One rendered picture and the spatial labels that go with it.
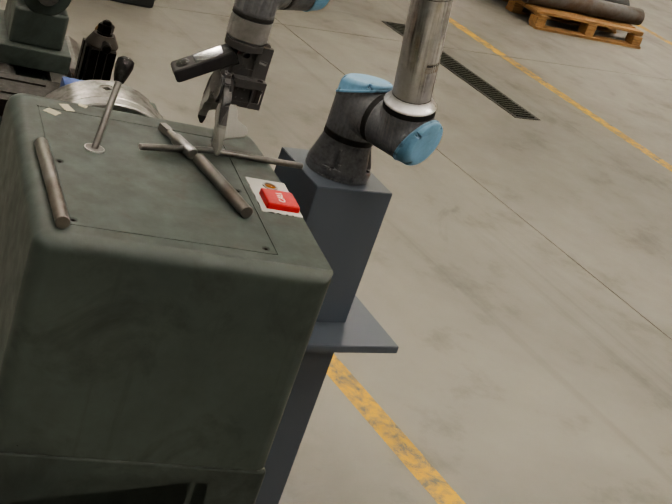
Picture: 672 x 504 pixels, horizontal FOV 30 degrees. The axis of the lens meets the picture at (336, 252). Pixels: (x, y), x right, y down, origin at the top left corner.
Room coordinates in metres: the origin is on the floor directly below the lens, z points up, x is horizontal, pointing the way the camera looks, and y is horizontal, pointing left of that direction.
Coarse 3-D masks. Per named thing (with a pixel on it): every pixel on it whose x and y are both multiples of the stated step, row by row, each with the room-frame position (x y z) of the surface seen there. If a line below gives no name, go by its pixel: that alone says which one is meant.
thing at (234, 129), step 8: (216, 112) 2.10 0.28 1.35; (232, 112) 2.11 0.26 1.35; (216, 120) 2.09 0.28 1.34; (232, 120) 2.10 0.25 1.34; (216, 128) 2.08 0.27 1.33; (224, 128) 2.08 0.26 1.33; (232, 128) 2.10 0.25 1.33; (240, 128) 2.10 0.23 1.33; (216, 136) 2.08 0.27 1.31; (224, 136) 2.08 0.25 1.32; (232, 136) 2.09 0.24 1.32; (240, 136) 2.10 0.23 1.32; (216, 144) 2.07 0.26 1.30; (216, 152) 2.07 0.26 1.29
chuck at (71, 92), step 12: (72, 84) 2.34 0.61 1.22; (84, 84) 2.33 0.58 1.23; (96, 84) 2.34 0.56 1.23; (108, 84) 2.35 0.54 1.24; (48, 96) 2.32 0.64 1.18; (60, 96) 2.30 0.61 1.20; (72, 96) 2.28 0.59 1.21; (84, 96) 2.28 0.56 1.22; (96, 96) 2.28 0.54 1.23; (108, 96) 2.29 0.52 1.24; (120, 96) 2.31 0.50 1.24; (132, 96) 2.34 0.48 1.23; (144, 96) 2.40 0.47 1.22
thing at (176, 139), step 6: (162, 126) 2.15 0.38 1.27; (168, 126) 2.15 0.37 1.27; (162, 132) 2.14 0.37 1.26; (168, 132) 2.13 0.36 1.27; (174, 132) 2.13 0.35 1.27; (174, 138) 2.11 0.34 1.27; (180, 138) 2.11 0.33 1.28; (174, 144) 2.11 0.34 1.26; (180, 144) 2.09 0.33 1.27; (186, 144) 2.09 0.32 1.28; (186, 150) 2.08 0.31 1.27; (192, 150) 2.08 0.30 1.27; (186, 156) 2.08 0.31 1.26; (192, 156) 2.08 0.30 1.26
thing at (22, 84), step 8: (0, 72) 2.90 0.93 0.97; (0, 80) 2.85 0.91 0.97; (8, 80) 2.87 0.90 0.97; (16, 80) 2.89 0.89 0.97; (24, 80) 2.91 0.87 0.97; (32, 80) 2.92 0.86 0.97; (40, 80) 2.94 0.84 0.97; (0, 88) 2.80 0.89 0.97; (8, 88) 2.82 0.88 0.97; (16, 88) 2.84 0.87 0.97; (24, 88) 2.86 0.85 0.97; (32, 88) 2.87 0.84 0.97; (40, 88) 2.89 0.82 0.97; (48, 88) 2.91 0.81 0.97; (56, 88) 2.93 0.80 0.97; (0, 96) 2.76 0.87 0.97; (8, 96) 2.77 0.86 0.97; (0, 104) 2.74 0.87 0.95; (0, 112) 2.75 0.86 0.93
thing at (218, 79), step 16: (240, 48) 2.12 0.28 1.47; (256, 48) 2.13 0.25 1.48; (272, 48) 2.17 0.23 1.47; (240, 64) 2.13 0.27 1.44; (256, 64) 2.15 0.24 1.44; (224, 80) 2.11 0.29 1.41; (240, 80) 2.12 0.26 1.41; (256, 80) 2.14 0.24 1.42; (240, 96) 2.14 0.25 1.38; (256, 96) 2.15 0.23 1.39
